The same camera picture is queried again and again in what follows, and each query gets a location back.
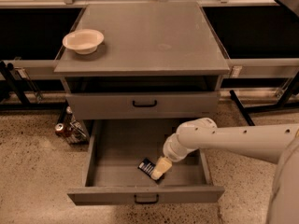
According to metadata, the black stand leg right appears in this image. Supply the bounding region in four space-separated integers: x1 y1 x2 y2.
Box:
229 90 255 126

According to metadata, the black stand leg left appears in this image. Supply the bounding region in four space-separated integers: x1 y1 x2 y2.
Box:
0 61 30 105

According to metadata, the closed grey top drawer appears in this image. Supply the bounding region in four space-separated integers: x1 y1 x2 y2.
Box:
66 91 219 119

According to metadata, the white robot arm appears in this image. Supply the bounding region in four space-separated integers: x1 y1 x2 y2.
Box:
151 118 299 224

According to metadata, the open grey middle drawer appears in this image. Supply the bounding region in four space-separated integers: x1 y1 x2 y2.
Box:
68 119 224 205

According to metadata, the dark bottle on floor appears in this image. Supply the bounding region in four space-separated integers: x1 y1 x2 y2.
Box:
64 106 73 125

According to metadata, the red soda can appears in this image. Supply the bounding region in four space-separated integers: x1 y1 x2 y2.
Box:
55 123 64 136

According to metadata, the white bowl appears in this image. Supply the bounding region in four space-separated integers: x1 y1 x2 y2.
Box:
63 29 104 55

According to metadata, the black stand leg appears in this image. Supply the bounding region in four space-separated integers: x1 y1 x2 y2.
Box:
229 90 255 126
0 61 30 105

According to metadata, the grey drawer cabinet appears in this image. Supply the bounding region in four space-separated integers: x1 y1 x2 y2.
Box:
55 2 229 133

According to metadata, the black middle drawer handle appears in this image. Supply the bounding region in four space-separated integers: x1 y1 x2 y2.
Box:
134 194 160 204

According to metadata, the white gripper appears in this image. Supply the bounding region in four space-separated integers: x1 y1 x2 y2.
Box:
150 133 193 180

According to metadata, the black drawer handle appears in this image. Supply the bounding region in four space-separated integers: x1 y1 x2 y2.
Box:
134 194 160 204
132 100 158 108

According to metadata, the blue rxbar blueberry bar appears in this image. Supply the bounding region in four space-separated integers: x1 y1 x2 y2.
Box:
138 158 155 178

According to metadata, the black top drawer handle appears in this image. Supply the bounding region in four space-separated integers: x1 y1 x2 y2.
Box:
132 100 158 108

